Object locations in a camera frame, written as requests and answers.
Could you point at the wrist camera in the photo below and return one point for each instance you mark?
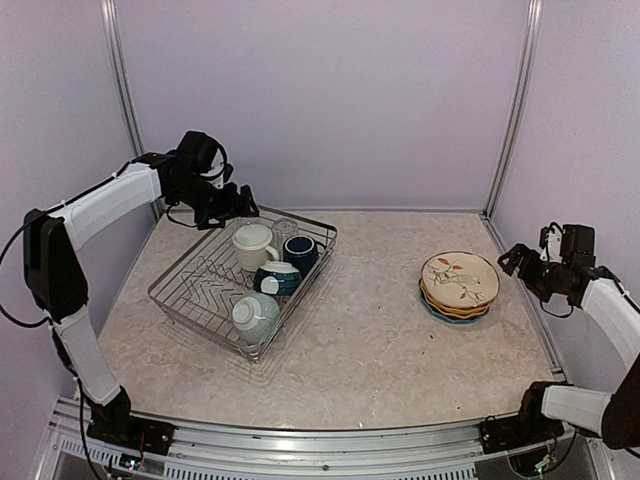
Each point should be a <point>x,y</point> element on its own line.
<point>220,174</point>
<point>550,242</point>

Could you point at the clear glass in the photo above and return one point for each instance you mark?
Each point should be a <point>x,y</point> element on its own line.
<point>283,229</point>
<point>245,221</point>

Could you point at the cream bird pattern plate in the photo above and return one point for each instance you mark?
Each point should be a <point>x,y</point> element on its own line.
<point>460,279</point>

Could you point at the dark blue mug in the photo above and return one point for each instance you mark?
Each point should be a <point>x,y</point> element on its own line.
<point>301,252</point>

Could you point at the navy white bowl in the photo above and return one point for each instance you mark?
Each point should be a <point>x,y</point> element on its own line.
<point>277,278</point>

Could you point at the aluminium frame post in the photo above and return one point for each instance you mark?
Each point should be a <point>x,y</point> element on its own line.
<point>118,66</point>
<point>517,107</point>

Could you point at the blue dotted plate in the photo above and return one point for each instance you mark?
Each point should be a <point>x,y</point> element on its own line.
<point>440,320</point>

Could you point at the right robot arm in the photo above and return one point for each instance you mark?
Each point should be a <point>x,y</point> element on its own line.
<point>565,265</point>

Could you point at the aluminium front rail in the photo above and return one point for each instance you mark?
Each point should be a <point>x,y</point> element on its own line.
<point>201,450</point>

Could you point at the right aluminium frame post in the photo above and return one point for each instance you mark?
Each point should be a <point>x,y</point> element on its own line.
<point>517,107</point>

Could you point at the left aluminium frame post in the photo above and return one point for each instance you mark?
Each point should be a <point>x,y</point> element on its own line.
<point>118,66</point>

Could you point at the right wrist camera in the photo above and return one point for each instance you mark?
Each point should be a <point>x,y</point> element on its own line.
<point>550,242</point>

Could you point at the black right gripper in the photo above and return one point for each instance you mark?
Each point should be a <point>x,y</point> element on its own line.
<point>526,273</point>

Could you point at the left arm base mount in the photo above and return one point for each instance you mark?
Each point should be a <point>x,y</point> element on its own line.
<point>114,424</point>

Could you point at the white ceramic mug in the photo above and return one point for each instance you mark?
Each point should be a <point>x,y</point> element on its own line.
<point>252,244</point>

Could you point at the wire dish rack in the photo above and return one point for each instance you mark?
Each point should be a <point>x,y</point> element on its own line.
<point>201,288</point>

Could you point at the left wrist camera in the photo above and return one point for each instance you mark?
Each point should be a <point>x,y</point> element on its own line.
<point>220,174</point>

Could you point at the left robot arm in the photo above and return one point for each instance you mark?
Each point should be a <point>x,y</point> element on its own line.
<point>197,174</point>

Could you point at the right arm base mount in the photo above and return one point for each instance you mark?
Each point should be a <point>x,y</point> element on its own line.
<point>520,430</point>

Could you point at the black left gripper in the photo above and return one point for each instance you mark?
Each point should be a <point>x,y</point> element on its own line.
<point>230,208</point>

